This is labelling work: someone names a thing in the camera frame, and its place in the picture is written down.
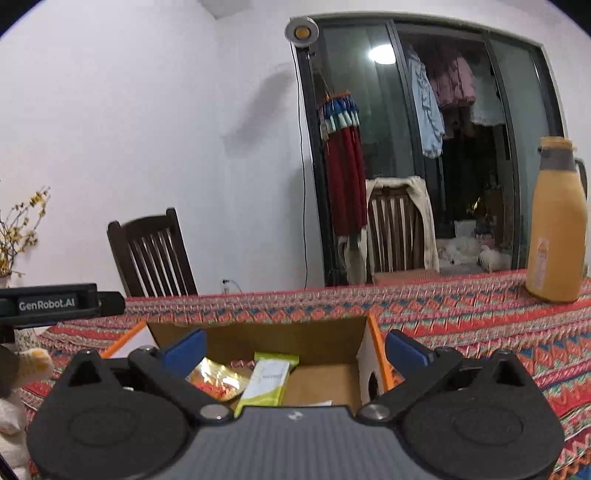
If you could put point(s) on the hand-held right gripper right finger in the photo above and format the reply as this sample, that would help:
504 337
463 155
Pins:
406 353

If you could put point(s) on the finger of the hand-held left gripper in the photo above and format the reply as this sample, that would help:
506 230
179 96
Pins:
111 303

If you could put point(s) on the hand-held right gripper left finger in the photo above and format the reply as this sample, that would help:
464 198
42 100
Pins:
184 353

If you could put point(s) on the orange cardboard box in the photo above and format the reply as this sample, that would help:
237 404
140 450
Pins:
277 339

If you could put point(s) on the person's left forearm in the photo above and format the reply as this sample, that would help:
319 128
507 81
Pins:
11 424

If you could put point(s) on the gold snack packet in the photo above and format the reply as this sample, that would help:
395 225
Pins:
221 381

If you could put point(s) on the dark wooden chair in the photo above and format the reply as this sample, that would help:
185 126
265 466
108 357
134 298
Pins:
147 225

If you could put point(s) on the green white snack packet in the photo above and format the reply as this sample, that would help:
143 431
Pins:
268 383

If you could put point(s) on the yellow flower branches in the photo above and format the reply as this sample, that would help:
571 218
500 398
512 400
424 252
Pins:
37 198

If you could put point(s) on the white fluffy bundle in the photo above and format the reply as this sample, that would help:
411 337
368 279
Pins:
461 251

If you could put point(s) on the chair with cream towel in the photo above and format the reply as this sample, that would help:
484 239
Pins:
427 230

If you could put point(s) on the brown slatted wooden chair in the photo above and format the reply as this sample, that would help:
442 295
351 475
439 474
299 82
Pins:
390 196

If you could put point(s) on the yellow thermos jug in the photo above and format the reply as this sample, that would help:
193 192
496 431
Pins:
556 240

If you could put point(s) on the red tassel hanging decoration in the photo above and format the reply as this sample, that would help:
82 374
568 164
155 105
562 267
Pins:
344 175

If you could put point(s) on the light blue hanging garment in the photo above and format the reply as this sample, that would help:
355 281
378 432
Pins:
427 120

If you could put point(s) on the glass sliding door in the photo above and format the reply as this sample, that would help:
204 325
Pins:
369 115

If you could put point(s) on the white lace hanging garment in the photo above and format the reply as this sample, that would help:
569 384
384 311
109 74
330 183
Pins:
487 110

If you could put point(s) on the pink hanging garment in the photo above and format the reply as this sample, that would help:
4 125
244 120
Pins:
452 83

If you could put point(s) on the round lamp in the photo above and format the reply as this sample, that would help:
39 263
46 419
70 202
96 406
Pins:
301 31

